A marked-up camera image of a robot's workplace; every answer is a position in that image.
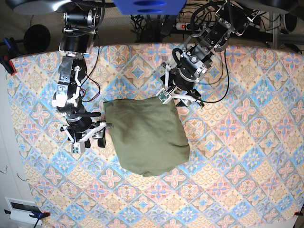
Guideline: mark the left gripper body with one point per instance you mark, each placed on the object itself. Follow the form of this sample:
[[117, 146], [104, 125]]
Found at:
[[177, 86]]

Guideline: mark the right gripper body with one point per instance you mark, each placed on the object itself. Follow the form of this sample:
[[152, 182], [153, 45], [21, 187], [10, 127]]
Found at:
[[80, 126]]

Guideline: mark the green t-shirt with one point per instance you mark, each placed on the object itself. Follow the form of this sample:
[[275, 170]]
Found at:
[[147, 135]]

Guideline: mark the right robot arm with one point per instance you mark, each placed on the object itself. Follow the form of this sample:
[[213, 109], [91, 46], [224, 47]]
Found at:
[[80, 30]]

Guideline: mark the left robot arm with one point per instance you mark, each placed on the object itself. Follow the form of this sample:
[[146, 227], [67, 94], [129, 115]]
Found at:
[[211, 26]]

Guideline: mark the white power strip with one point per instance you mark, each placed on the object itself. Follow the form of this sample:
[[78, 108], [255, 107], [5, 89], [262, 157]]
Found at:
[[183, 26]]

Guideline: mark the patterned tablecloth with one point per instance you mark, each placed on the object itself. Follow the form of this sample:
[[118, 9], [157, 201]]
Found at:
[[246, 164]]

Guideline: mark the black round stool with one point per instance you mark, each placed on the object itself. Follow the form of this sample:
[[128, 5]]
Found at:
[[36, 39]]

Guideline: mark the red black clamp left top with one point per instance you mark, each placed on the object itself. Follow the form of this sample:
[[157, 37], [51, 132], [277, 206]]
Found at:
[[8, 65]]

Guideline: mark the blue clamp top left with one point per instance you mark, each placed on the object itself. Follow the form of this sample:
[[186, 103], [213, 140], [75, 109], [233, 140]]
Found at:
[[10, 51]]

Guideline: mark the red clamp bottom right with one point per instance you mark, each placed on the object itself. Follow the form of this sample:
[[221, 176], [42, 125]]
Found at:
[[299, 213]]

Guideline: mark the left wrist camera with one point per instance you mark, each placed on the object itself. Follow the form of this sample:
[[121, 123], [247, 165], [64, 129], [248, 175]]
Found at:
[[164, 96]]

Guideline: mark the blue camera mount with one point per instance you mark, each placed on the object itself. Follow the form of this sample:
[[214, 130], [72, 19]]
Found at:
[[149, 7]]

